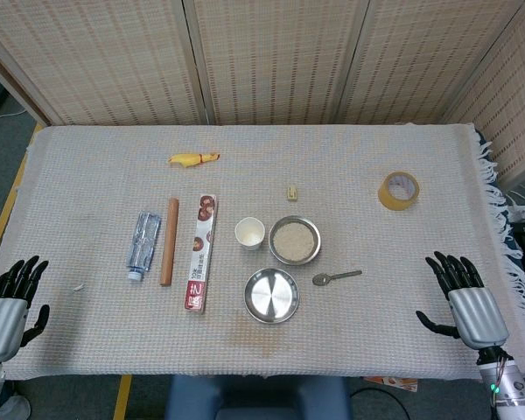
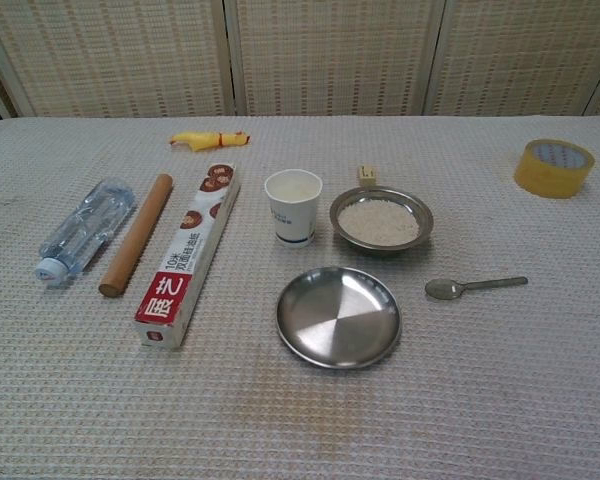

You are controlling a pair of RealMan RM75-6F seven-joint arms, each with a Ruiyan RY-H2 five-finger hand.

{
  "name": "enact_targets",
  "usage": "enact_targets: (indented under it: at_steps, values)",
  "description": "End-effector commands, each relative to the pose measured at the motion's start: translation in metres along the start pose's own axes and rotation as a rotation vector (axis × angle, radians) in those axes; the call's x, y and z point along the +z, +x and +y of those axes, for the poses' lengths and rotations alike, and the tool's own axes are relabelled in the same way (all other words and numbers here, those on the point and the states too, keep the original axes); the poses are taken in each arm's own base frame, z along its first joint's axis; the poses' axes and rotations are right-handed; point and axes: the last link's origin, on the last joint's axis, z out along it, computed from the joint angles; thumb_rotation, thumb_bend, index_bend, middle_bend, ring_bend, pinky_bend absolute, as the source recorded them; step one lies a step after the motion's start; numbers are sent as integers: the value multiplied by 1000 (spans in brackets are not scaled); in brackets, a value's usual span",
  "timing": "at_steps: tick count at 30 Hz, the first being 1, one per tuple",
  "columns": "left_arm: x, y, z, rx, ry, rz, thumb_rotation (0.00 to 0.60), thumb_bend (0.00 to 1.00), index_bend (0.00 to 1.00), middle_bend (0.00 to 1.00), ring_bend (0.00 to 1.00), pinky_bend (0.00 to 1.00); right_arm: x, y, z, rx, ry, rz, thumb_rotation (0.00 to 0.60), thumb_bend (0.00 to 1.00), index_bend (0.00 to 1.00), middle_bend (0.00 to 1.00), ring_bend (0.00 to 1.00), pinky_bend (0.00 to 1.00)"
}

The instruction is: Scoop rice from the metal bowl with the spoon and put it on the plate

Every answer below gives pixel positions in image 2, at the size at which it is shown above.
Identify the metal spoon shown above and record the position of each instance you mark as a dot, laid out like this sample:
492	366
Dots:
442	290

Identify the white paper cup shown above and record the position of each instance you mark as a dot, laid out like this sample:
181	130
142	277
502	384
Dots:
292	220

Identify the metal bowl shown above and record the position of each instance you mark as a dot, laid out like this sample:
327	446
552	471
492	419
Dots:
335	212

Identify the steel bowl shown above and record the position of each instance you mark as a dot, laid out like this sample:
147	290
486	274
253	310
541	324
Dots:
337	320

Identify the small beige tile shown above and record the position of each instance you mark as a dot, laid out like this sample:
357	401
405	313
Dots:
367	176

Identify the baking paper box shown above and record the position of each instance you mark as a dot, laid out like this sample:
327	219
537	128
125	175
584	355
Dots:
190	250

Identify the yellow rubber chicken toy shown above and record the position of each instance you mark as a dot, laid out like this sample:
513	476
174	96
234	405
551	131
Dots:
200	139

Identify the wooden rolling pin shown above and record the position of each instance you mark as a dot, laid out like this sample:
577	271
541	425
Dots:
135	235

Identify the beige woven tablecloth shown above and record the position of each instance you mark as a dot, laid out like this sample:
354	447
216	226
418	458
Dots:
430	400

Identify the clear plastic water bottle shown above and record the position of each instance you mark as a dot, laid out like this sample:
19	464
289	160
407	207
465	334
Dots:
80	230

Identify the yellow tape roll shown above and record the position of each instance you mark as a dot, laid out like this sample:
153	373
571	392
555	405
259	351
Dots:
530	177

